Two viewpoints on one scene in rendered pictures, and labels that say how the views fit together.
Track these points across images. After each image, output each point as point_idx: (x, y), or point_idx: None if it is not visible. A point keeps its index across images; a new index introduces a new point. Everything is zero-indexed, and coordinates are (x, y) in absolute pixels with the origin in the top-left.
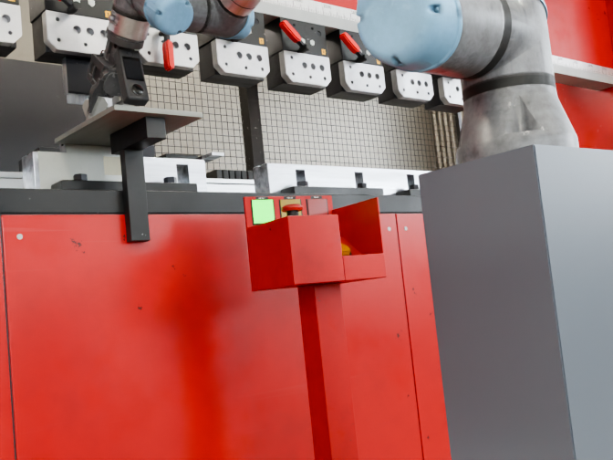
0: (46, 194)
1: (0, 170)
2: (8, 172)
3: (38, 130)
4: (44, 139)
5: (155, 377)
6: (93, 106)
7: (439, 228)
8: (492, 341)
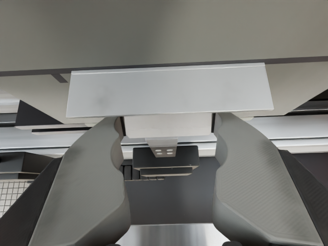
0: None
1: (177, 180)
2: (215, 148)
3: (145, 217)
4: (141, 210)
5: None
6: (296, 177)
7: None
8: None
